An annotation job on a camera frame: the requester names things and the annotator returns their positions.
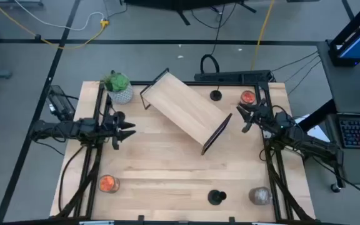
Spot black candlestick holder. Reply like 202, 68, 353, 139
207, 189, 228, 206
209, 86, 223, 102

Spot grey side desk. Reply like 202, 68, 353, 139
316, 40, 360, 115

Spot white paper sheet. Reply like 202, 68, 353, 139
294, 115, 331, 151

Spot thin black cable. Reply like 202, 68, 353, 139
284, 56, 321, 84
287, 61, 322, 96
272, 51, 320, 73

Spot black table extrusion frame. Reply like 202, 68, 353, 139
54, 80, 317, 225

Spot black power strip bar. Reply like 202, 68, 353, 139
194, 69, 276, 84

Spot black power supply box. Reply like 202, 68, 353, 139
46, 84, 76, 122

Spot coiled black cable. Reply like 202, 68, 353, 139
199, 0, 228, 75

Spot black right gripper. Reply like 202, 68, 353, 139
236, 99, 274, 133

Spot black floor stand legs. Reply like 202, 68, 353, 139
120, 0, 258, 26

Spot wooden shelf riser black frame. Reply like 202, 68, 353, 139
139, 67, 233, 156

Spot white power cable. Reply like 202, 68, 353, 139
12, 0, 105, 31

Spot orange candle glass jar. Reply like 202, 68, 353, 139
238, 89, 258, 106
97, 174, 121, 194

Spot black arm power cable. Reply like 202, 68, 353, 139
57, 145, 86, 213

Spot laptop with backlit keyboard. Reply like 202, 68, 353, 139
325, 112, 360, 185

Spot long black floor cable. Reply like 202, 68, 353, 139
311, 156, 360, 203

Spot yellow extension cable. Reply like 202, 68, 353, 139
0, 0, 109, 50
250, 0, 276, 71

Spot grey candle glass jar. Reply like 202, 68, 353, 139
248, 186, 274, 206

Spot green succulent in patterned pot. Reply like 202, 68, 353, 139
101, 70, 134, 106

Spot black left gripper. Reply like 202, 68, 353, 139
104, 111, 136, 150

